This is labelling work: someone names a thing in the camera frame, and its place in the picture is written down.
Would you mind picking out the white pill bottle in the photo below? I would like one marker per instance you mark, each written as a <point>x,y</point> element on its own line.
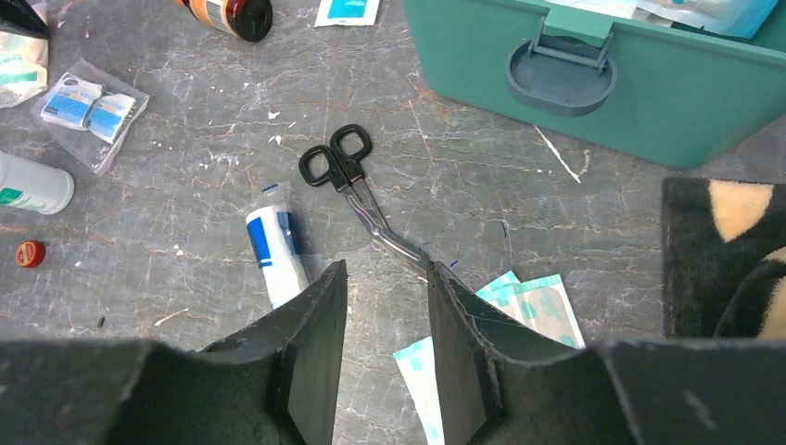
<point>30,185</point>

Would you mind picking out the small red balm tin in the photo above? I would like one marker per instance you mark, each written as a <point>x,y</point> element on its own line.
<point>30,254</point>

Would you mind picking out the black handled scissors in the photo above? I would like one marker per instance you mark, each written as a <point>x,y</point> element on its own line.
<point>332,164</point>

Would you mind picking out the black floral cloth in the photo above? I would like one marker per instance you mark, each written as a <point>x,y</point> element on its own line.
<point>723,246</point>

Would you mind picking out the teal bandage strips stack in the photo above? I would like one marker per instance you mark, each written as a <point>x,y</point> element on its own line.
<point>456,376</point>

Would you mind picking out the white blue ointment tube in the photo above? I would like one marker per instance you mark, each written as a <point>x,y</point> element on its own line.
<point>273,236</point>

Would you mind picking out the small teal wipe sachet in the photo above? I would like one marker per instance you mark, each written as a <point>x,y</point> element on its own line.
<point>347,13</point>

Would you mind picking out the brown medicine bottle orange cap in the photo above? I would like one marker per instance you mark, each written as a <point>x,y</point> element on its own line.
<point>249,20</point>

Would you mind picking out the green print gauze bag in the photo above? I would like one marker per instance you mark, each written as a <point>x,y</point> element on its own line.
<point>25,39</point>

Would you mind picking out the green medicine kit box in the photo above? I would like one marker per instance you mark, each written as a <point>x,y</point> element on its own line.
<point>678,97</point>

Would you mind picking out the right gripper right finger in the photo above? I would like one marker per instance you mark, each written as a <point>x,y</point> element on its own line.
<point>685,391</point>

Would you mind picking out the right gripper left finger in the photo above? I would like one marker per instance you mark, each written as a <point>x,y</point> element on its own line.
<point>272,382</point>

